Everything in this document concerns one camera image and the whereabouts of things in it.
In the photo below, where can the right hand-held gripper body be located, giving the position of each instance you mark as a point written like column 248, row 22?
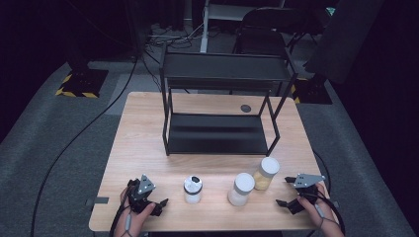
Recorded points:
column 306, row 181

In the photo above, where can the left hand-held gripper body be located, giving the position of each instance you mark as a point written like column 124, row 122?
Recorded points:
column 141, row 197

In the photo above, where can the glass shaker with metal lid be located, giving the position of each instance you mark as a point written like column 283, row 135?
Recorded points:
column 192, row 192

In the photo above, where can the white-lidded jar of white powder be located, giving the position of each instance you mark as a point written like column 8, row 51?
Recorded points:
column 240, row 194

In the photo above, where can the black metal two-tier rack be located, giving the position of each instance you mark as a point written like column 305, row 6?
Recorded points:
column 217, row 135

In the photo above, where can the person's left hand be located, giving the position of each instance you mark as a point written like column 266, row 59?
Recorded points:
column 135, row 222

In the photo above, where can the person's right hand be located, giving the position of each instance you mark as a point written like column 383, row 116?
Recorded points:
column 318, row 210

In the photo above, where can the white-lidded jar of yellow powder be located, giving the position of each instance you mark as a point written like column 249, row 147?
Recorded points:
column 264, row 179

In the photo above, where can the grey tape tab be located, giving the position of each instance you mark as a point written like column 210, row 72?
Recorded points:
column 99, row 200
column 335, row 204

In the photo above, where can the dark round table grommet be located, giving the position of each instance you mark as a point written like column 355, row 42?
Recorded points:
column 245, row 108

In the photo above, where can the black base with hazard tape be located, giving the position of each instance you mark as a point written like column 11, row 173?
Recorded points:
column 313, row 94
column 84, row 82

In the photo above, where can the large dark panel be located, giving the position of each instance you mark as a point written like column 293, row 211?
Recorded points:
column 342, row 39

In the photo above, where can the black folding chair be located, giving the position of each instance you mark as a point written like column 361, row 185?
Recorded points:
column 260, row 36

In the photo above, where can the white metal frame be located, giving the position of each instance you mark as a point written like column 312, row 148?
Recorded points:
column 205, row 33

